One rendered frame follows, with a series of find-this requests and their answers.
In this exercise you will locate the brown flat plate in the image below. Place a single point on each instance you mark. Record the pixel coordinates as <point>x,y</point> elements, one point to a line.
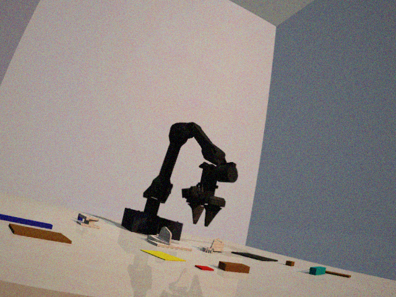
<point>38,233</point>

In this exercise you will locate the dark blue flat bar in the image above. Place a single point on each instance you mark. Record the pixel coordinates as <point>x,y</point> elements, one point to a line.
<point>25,221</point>

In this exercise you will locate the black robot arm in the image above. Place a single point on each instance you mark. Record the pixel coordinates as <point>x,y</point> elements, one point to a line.
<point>160,188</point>

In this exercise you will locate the yellow flat plate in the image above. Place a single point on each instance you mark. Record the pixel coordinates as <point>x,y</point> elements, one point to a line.
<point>163,255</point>

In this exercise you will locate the teal block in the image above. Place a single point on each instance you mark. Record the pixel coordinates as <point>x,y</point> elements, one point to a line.
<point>317,270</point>

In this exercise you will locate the brown rectangular block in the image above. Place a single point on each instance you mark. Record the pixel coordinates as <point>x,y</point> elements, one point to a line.
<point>233,267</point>

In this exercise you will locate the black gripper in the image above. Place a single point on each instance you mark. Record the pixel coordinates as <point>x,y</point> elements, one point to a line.
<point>214,203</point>

